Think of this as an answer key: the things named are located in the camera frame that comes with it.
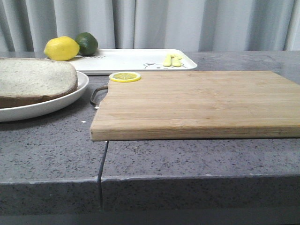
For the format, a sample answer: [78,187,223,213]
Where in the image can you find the white bread slice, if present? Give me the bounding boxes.
[0,58,78,108]

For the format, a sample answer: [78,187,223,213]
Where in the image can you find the white round plate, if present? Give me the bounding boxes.
[0,72,89,122]

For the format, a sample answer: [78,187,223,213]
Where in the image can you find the white rectangular tray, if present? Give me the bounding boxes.
[68,49,197,75]

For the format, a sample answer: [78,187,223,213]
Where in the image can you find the yellow lemon slice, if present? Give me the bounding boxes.
[109,71,141,83]

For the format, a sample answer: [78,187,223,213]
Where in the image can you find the green lime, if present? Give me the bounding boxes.
[75,32,98,56]

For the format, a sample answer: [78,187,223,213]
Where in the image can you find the yellow whole lemon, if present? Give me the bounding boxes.
[44,36,80,61]

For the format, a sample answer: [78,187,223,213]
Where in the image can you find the wooden cutting board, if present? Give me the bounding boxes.
[90,71,300,141]

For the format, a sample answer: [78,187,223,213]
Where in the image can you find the grey curtain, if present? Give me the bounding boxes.
[0,0,300,52]

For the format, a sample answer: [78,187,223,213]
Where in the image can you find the left yellow utensil handle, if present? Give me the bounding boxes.
[162,54,173,67]

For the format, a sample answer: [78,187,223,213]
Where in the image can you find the metal cutting board handle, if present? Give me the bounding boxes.
[90,85,108,110]

